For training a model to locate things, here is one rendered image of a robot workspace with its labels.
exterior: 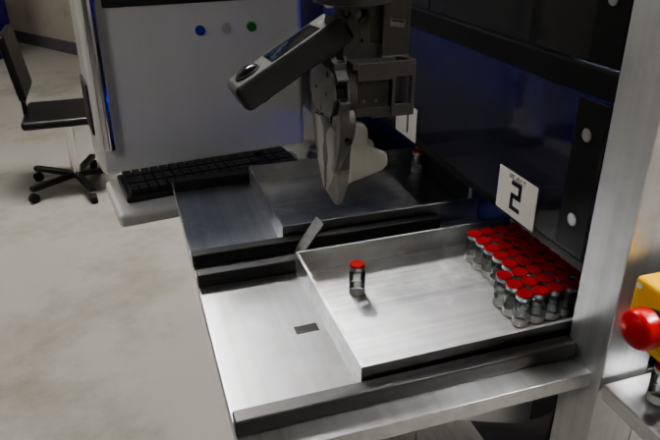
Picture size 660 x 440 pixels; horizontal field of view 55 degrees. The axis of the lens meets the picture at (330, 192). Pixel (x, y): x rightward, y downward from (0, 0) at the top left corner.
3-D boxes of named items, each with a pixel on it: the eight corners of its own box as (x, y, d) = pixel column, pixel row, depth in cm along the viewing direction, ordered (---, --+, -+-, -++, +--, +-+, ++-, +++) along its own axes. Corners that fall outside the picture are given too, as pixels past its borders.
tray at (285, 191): (412, 162, 130) (412, 146, 128) (476, 216, 107) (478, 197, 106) (249, 183, 120) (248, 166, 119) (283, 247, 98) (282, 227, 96)
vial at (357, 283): (360, 287, 87) (361, 259, 85) (366, 295, 85) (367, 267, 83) (346, 289, 86) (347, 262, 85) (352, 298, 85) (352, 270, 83)
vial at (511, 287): (512, 306, 83) (517, 277, 81) (522, 316, 81) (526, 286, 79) (498, 309, 82) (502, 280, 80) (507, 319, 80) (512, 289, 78)
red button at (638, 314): (642, 329, 63) (650, 295, 62) (674, 354, 60) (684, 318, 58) (611, 336, 62) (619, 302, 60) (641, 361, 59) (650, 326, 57)
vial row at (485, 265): (474, 254, 95) (477, 228, 93) (548, 323, 79) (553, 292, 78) (462, 257, 94) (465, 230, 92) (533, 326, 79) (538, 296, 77)
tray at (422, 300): (501, 237, 101) (503, 217, 99) (616, 332, 78) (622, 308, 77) (296, 273, 91) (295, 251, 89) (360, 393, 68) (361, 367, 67)
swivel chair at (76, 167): (96, 161, 370) (73, 15, 335) (149, 185, 338) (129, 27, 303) (5, 189, 333) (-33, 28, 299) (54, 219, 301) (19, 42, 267)
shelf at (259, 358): (402, 163, 135) (402, 154, 134) (644, 371, 74) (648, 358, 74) (173, 192, 121) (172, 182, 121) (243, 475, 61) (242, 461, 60)
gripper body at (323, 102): (413, 122, 60) (421, -11, 55) (327, 131, 57) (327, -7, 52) (383, 100, 66) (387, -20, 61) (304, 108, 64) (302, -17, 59)
